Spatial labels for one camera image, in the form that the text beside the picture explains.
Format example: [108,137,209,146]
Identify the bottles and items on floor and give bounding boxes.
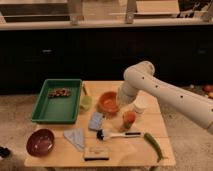
[189,84,213,100]

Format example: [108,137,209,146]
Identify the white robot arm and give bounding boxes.
[116,61,213,135]

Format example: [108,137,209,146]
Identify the green plastic cup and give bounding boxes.
[80,95,92,111]

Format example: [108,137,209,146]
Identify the green plastic tray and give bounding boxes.
[31,79,82,124]

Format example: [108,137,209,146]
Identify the small black object on floor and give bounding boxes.
[0,146,10,158]

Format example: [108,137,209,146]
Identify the dark maroon bowl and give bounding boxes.
[26,129,55,157]

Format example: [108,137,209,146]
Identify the tan block with black edge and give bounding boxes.
[84,147,109,161]

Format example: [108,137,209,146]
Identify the black cabinet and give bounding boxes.
[0,25,213,94]

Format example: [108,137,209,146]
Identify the wooden table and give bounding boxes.
[23,80,176,171]

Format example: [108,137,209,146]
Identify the light blue folded cloth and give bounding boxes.
[63,128,85,152]

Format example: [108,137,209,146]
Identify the orange-red bowl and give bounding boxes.
[97,91,119,115]

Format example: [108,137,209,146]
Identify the blue sponge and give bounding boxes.
[88,112,103,131]

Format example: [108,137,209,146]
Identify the brown food in tray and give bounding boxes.
[48,88,71,98]

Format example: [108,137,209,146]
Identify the white lidded jar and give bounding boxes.
[133,98,147,114]

